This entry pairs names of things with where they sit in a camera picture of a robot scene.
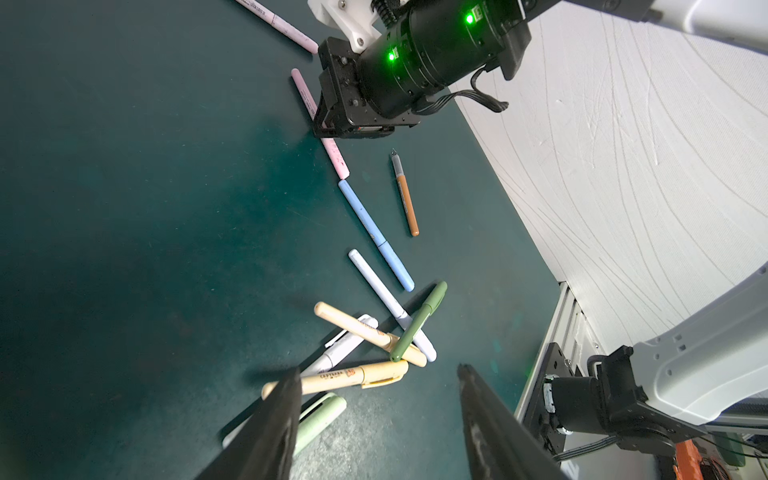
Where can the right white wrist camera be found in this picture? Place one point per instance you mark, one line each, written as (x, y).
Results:
(354, 18)

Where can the dark green pen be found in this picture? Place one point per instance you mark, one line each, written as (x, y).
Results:
(414, 332)

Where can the brown pen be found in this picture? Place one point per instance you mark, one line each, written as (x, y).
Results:
(404, 193)

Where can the light green pen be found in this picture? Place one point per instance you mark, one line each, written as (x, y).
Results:
(316, 418)

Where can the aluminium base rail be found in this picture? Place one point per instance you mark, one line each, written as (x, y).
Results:
(569, 341)

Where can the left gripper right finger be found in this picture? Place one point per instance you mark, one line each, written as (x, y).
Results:
(497, 445)

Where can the blue pen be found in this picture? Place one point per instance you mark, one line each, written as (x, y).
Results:
(385, 249)

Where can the pale pink white pen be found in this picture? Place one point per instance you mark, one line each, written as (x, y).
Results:
(280, 25)

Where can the yellow beige pen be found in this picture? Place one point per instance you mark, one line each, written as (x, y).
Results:
(366, 376)

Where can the lavender white pen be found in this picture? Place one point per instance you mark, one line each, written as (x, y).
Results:
(403, 318)

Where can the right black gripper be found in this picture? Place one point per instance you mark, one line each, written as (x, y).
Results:
(342, 110)

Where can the green table mat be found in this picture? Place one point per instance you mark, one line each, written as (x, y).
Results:
(168, 223)

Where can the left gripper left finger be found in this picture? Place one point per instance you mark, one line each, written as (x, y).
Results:
(265, 445)

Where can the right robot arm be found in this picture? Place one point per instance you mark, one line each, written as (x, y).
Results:
(632, 138)

